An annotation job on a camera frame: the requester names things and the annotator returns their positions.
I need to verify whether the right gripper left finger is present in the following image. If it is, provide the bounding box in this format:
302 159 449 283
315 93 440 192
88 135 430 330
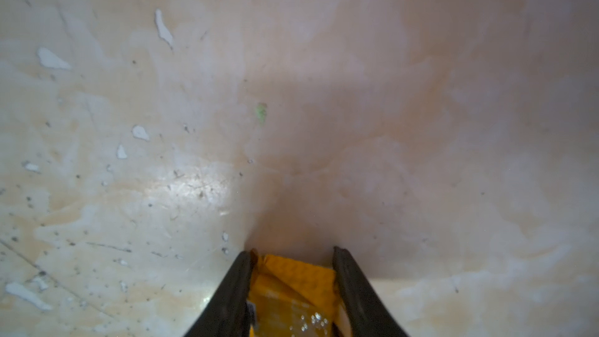
184 251 257 337

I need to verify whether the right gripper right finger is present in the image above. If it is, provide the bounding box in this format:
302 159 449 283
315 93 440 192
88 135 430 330
332 247 409 337

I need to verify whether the orange cookie packet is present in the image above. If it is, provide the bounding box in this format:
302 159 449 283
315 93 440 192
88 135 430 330
246 251 353 336

